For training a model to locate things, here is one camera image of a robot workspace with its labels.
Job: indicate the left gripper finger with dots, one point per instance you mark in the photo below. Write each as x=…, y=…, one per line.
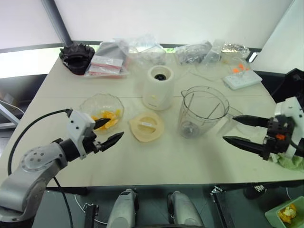
x=102, y=123
x=111, y=140

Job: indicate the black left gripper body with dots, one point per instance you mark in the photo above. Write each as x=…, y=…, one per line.
x=93, y=143

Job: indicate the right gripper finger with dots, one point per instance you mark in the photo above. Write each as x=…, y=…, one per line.
x=244, y=144
x=251, y=120

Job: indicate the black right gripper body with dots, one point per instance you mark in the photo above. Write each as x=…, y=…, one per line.
x=275, y=140

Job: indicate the orange fruit pieces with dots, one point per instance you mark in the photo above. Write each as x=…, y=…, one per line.
x=113, y=122

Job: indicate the beige blender lid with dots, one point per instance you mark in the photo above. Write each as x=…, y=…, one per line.
x=147, y=133

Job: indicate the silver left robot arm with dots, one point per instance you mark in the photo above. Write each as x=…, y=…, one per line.
x=31, y=164

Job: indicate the clear glass bowl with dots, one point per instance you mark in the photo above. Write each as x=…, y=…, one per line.
x=99, y=102

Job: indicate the green cloth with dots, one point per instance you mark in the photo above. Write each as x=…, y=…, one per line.
x=288, y=162

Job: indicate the black object with white print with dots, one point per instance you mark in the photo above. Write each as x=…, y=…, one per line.
x=256, y=191

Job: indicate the black angular equipment housing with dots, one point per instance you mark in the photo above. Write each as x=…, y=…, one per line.
x=294, y=80

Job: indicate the clear bag of red-white packets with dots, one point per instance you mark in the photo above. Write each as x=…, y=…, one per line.
x=107, y=64

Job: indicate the clear bag with orange bits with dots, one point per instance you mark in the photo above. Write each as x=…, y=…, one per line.
x=228, y=66

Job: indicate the clear blender jar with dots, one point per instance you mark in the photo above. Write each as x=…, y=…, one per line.
x=190, y=114

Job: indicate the white blender base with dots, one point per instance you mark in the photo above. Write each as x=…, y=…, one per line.
x=156, y=92

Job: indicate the black flat panel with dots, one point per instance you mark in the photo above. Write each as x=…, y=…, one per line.
x=223, y=209

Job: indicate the black crumpled cloth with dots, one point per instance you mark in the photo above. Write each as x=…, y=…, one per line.
x=76, y=59

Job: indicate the silver left robot leg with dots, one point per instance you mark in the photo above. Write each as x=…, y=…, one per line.
x=122, y=211

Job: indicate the silver robot leg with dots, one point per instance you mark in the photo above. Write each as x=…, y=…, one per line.
x=122, y=211
x=183, y=211

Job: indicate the silver foil bag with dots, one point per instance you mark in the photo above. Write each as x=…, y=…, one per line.
x=235, y=49

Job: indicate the orange peel scraps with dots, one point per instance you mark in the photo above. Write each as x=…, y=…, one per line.
x=287, y=213

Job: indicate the green plastic bin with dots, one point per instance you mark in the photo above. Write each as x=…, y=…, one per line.
x=273, y=215

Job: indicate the small clear plastic bag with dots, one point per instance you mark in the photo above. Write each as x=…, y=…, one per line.
x=212, y=53

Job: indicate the crumpled clear plastic bag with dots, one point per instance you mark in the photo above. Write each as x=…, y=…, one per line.
x=147, y=52

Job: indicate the silver right robot leg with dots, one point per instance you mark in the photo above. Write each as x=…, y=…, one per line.
x=183, y=211

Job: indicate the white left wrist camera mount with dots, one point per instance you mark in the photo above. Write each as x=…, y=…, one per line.
x=78, y=123

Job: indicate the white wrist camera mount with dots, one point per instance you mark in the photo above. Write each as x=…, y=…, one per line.
x=78, y=123
x=293, y=107

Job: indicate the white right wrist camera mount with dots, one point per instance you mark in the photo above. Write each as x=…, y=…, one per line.
x=293, y=107

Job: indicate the black metal bracket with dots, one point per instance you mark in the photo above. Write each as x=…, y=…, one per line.
x=91, y=216

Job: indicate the grey chair frame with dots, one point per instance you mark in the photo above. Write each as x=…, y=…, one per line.
x=9, y=114

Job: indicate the black window frame post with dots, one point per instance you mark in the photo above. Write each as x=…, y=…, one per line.
x=59, y=21

